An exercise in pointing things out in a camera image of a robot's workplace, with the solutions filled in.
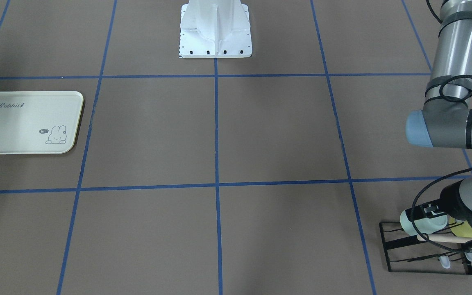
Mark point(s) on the black wire cup rack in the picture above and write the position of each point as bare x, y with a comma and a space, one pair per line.
402, 253

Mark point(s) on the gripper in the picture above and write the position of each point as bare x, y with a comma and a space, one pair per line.
451, 201

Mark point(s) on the green plastic cup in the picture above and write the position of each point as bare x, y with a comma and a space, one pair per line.
424, 225

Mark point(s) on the yellow plastic cup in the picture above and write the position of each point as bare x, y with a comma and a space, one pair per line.
462, 229

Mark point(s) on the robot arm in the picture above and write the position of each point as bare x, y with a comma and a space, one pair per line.
446, 119

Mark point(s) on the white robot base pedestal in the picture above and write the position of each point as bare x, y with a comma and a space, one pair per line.
215, 29

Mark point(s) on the cream rabbit tray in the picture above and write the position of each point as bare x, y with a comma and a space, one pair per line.
39, 122

